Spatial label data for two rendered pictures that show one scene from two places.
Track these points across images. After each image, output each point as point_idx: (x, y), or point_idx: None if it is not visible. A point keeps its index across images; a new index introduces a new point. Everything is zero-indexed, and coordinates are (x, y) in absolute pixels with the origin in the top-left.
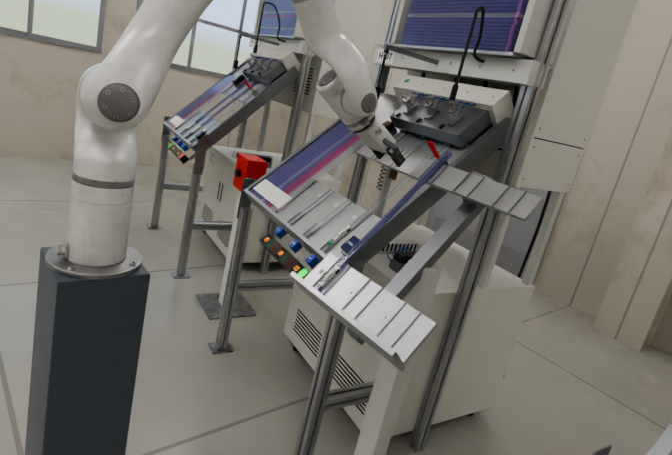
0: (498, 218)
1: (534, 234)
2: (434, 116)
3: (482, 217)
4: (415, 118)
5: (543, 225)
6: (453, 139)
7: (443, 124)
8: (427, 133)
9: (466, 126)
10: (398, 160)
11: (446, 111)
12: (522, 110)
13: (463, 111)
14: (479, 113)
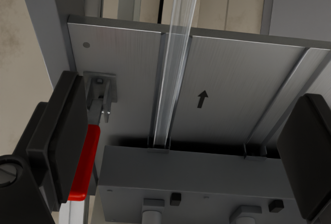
0: None
1: (161, 1)
2: (234, 211)
3: None
4: (295, 207)
5: (136, 15)
6: (126, 167)
7: (171, 205)
8: (237, 169)
9: (106, 200)
10: (26, 132)
11: (210, 218)
12: (64, 210)
13: (162, 219)
14: (115, 217)
